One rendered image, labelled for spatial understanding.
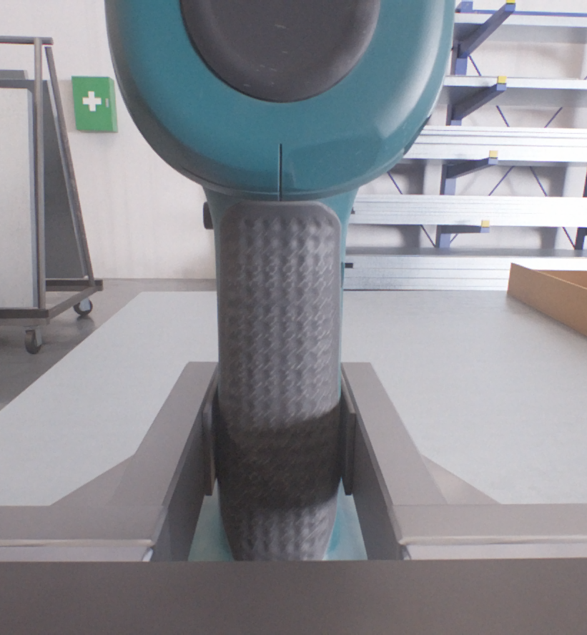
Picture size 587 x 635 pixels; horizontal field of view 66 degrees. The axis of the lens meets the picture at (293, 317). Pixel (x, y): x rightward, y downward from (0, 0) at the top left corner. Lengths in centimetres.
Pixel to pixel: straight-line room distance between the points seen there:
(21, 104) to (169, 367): 247
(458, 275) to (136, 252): 310
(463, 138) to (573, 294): 340
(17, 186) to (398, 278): 260
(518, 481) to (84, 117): 478
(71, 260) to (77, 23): 249
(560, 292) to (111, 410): 63
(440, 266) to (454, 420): 348
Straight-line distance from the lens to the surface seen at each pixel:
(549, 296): 81
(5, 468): 36
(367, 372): 15
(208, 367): 16
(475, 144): 402
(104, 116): 486
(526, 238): 533
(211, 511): 17
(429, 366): 51
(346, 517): 17
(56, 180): 339
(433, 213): 382
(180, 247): 483
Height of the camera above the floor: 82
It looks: 15 degrees down
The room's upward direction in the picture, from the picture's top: 1 degrees clockwise
